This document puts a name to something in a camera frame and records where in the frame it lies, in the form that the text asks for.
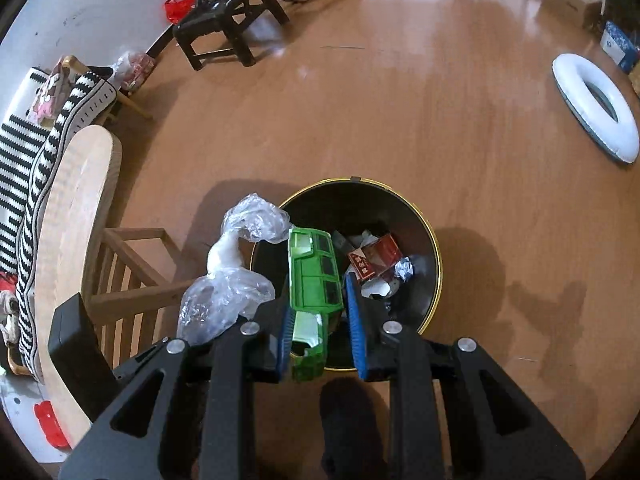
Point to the red plastic object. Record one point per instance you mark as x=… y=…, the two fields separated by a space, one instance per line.
x=50 y=425

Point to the crumpled silver foil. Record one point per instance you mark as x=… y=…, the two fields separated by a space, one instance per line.
x=404 y=268

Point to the blue patterned box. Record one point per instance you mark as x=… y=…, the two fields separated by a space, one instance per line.
x=620 y=45

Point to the pink patterned bag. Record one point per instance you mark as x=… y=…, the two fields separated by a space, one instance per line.
x=47 y=95

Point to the clear bag with red contents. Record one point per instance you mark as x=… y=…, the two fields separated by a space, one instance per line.
x=135 y=70

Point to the black white striped cushion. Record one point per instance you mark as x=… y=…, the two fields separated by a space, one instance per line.
x=20 y=185

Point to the red plastic bag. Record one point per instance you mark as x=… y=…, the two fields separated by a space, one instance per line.
x=179 y=7

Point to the clear plastic bag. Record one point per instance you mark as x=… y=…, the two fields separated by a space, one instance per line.
x=220 y=290

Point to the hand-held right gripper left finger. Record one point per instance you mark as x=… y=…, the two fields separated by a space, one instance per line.
x=287 y=345

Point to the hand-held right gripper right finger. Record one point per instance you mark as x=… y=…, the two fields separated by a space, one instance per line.
x=356 y=335

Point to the light wooden table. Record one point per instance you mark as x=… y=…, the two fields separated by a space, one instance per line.
x=75 y=220

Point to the black wooden chair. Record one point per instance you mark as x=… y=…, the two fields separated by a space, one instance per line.
x=215 y=17

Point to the black gold-rimmed trash can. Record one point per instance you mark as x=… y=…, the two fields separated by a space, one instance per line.
x=350 y=205

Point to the red cigarette box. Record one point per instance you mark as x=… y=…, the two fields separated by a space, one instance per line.
x=375 y=257

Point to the green plastic toy bus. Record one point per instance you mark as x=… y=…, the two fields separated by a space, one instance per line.
x=312 y=285

